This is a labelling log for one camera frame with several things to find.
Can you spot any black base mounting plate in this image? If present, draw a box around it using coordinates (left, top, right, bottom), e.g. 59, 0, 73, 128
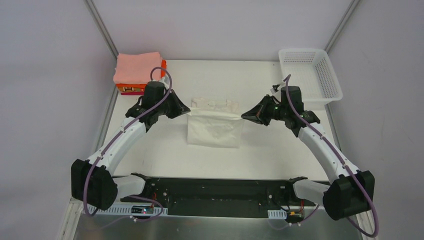
139, 177, 314, 218

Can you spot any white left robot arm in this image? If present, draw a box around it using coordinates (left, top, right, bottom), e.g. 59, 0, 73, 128
70, 81, 190, 211

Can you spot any white plastic basket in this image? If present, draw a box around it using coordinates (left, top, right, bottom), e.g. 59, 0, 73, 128
278, 48, 343, 110

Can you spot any orange folded t shirt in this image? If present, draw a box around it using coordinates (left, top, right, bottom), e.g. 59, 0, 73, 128
113, 64, 155, 89

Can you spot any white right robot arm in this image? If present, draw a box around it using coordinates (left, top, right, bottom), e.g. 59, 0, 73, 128
241, 86, 375, 221

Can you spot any pink folded t shirt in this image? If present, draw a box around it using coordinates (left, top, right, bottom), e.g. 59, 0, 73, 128
113, 52, 163, 85

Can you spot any brown patterned folded t shirt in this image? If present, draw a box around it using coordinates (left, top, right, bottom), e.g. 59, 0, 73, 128
118, 86, 145, 93

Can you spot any right white cable duct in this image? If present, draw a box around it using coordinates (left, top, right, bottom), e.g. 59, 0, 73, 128
267, 209, 287, 220

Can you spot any left white cable duct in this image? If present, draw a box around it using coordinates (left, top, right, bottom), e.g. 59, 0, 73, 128
96, 203, 168, 217

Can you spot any white cable duct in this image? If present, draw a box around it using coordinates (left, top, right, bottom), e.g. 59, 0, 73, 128
96, 203, 168, 217
267, 209, 287, 220

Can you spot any cream white t shirt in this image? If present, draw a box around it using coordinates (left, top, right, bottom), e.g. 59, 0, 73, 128
187, 97, 244, 148

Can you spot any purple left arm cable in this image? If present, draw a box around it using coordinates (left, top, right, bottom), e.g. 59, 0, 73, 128
82, 66, 173, 231

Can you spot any magenta folded t shirt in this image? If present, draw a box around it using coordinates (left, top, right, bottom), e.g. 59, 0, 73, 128
120, 92, 144, 96

